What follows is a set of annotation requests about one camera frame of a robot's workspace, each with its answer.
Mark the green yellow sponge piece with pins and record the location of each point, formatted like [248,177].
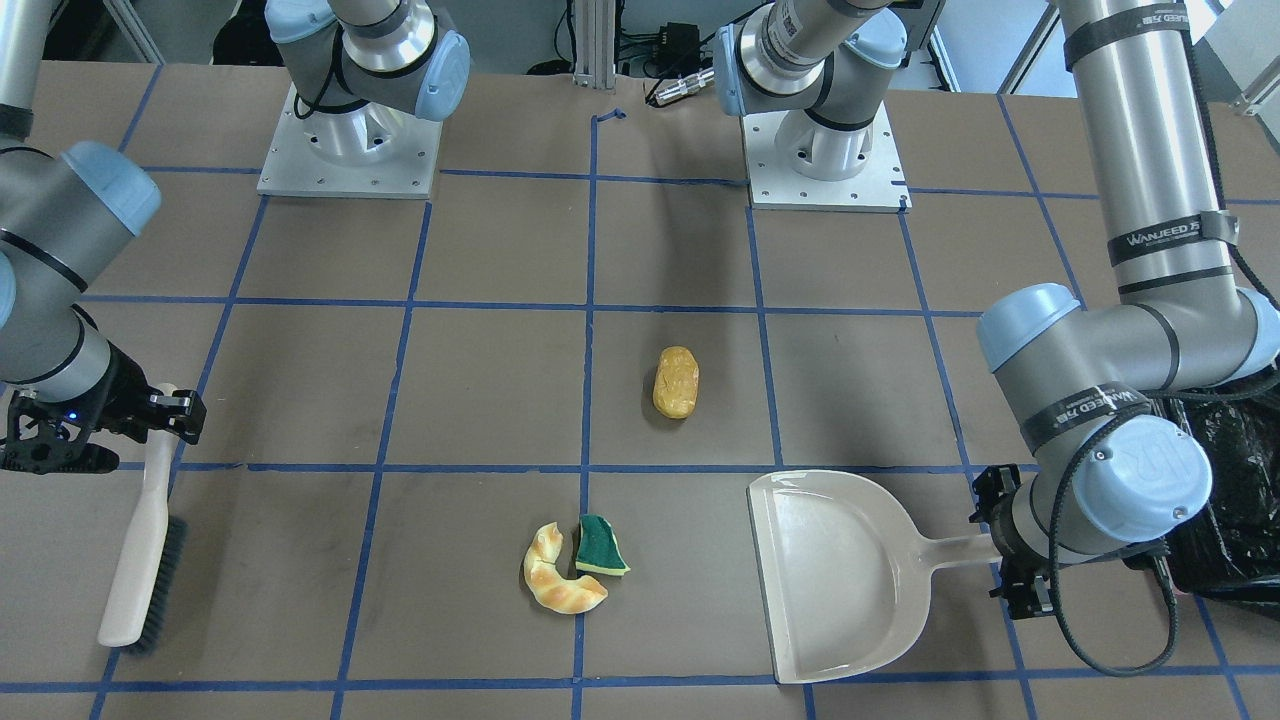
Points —
[599,550]

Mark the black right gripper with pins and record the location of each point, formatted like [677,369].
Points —
[118,388]

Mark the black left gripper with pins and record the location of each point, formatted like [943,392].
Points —
[1004,534]

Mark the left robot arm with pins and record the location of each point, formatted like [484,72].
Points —
[1114,478]

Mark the beige plastic dustpan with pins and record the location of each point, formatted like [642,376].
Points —
[846,574]

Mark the pink bin with black bag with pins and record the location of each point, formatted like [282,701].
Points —
[1229,551]

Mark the black power adapter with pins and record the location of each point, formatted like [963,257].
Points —
[676,42]

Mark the aluminium frame post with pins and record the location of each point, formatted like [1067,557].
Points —
[594,35]

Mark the beige hand brush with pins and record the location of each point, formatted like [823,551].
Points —
[135,613]

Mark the silver cylinder connector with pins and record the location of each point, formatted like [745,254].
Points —
[669,91]

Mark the croissant shaped bread piece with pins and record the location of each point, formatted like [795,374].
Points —
[549,588]

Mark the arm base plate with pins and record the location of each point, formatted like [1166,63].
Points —
[369,153]
[795,164]

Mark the yellow ball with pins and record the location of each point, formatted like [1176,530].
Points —
[676,383]

